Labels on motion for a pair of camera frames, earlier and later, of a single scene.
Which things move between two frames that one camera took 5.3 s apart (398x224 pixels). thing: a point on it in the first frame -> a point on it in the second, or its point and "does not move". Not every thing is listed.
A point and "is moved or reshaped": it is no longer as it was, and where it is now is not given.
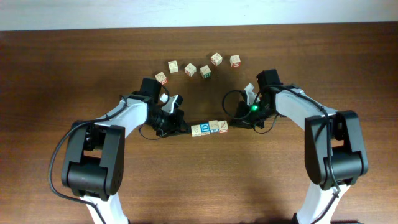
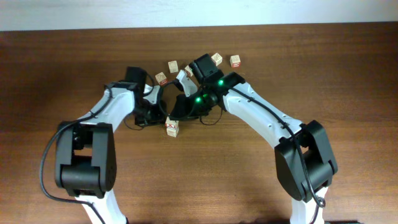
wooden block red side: [161, 78] does not move
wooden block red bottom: [235, 61] does not move
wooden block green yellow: [196, 130] is moved or reshaped
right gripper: [242, 118] -> [183, 104]
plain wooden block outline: [173, 66] does not move
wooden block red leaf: [222, 126] is moved or reshaped
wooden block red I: [216, 59] does not move
